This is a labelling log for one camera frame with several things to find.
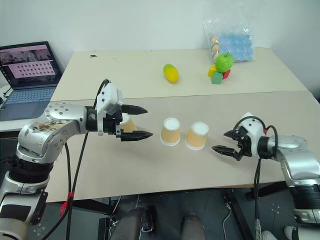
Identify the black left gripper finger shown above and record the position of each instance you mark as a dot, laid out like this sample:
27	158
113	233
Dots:
135	135
133	110

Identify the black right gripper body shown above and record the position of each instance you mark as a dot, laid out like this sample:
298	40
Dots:
244	145

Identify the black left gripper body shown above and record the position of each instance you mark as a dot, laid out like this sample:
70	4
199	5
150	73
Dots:
111	124

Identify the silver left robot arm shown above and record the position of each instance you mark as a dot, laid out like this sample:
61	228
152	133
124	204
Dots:
58	113

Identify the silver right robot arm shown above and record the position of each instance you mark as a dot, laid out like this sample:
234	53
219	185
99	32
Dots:
297	160

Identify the tan paper cup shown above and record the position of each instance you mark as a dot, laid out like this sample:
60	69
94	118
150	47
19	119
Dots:
128	125
196	137
170	133

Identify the yellow green toy mango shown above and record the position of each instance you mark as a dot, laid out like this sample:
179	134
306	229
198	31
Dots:
171	73

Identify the green toy block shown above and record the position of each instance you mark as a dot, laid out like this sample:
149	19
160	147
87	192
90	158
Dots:
216	78

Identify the red toy block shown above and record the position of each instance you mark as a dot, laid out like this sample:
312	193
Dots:
226	74

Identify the yellow toy block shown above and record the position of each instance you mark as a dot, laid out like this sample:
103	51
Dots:
212	71

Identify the small black scrap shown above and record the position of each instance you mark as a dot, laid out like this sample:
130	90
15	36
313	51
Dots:
93	56

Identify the green toy apple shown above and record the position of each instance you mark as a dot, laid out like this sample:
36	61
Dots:
224	62

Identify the round wooden piece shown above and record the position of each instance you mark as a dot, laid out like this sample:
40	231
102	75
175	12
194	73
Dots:
215	56
216	48
215	39

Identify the dark rounded shape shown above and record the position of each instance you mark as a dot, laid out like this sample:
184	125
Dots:
192	227
130	225

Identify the open laptop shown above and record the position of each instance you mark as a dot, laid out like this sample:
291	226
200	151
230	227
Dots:
27	95

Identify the blue bubble tray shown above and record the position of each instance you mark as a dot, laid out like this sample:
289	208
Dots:
237	43

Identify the white shoe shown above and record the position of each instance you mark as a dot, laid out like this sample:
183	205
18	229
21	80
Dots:
291	232
268	235

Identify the clear plastic bag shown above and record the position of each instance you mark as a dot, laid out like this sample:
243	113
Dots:
225	28

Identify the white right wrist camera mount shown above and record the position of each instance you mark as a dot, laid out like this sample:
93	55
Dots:
253	127

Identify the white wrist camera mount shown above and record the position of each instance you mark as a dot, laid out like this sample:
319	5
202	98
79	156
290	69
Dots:
109	93
253	127

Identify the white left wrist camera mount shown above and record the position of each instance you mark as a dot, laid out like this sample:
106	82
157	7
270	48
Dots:
109	93

